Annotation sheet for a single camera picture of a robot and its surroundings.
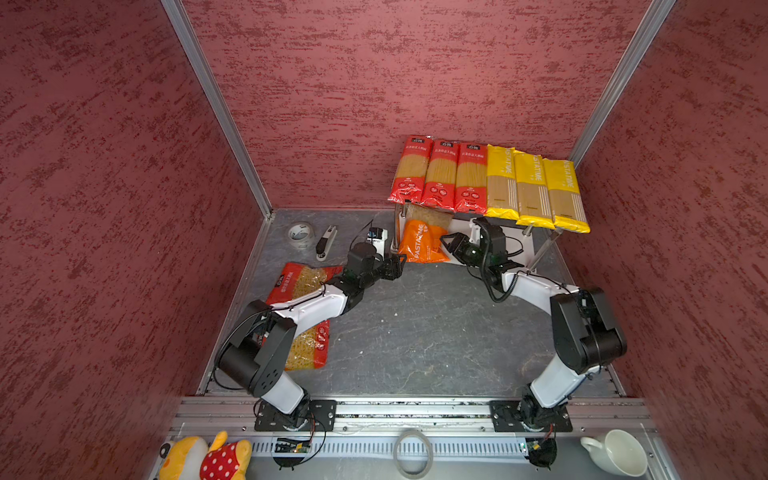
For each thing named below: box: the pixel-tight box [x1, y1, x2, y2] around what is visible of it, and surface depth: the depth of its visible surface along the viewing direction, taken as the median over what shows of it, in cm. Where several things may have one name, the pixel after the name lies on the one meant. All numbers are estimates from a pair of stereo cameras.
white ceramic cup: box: [580, 429, 649, 478], surface depth 65 cm
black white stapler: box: [316, 225, 338, 261], surface depth 108 cm
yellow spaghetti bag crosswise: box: [484, 144, 520, 221], surface depth 79 cm
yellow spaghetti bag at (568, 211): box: [543, 158, 591, 233], surface depth 76 cm
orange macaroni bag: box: [399, 203, 454, 263], surface depth 101 cm
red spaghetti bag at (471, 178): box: [454, 143, 488, 214], surface depth 80 cm
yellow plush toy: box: [158, 431, 253, 480], surface depth 65 cm
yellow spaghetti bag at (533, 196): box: [514, 150, 556, 230], surface depth 77 cm
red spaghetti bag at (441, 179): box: [421, 139, 460, 211], surface depth 81 cm
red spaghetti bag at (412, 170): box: [388, 135, 433, 205], surface depth 82 cm
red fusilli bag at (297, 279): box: [266, 262, 343, 305], surface depth 97 cm
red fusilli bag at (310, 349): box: [284, 319, 330, 371], surface depth 85 cm
